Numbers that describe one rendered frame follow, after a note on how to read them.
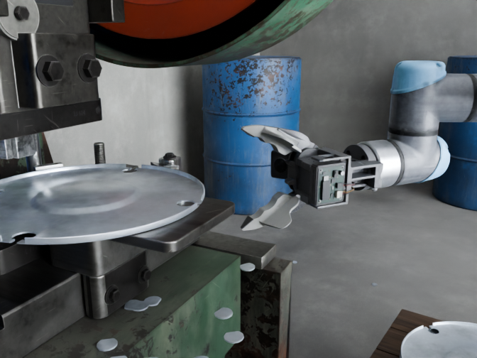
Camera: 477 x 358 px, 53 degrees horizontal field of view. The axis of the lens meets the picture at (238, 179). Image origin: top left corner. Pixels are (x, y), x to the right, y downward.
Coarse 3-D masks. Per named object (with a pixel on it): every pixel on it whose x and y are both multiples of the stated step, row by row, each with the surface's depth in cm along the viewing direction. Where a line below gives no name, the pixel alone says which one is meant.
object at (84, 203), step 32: (0, 192) 61; (32, 192) 61; (64, 192) 59; (96, 192) 59; (128, 192) 59; (160, 192) 61; (192, 192) 61; (0, 224) 50; (32, 224) 50; (64, 224) 50; (96, 224) 50; (128, 224) 50; (160, 224) 50
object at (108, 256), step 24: (192, 216) 53; (216, 216) 54; (120, 240) 49; (144, 240) 48; (168, 240) 47; (192, 240) 50; (72, 264) 56; (96, 264) 55; (120, 264) 58; (144, 264) 63; (96, 288) 56; (120, 288) 59; (144, 288) 64; (96, 312) 57
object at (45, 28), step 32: (32, 0) 52; (64, 0) 58; (0, 32) 50; (32, 32) 53; (64, 32) 58; (0, 64) 51; (32, 64) 52; (64, 64) 55; (96, 64) 58; (0, 96) 52; (32, 96) 53; (64, 96) 56; (96, 96) 60
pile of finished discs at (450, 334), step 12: (432, 324) 102; (444, 324) 103; (456, 324) 103; (468, 324) 102; (408, 336) 98; (420, 336) 98; (432, 336) 98; (444, 336) 98; (456, 336) 98; (468, 336) 98; (408, 348) 95; (420, 348) 95; (432, 348) 95; (444, 348) 95; (456, 348) 94; (468, 348) 94
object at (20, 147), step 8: (24, 136) 62; (32, 136) 63; (0, 144) 61; (8, 144) 61; (16, 144) 61; (24, 144) 62; (32, 144) 63; (0, 152) 61; (8, 152) 61; (16, 152) 62; (24, 152) 62; (32, 152) 64
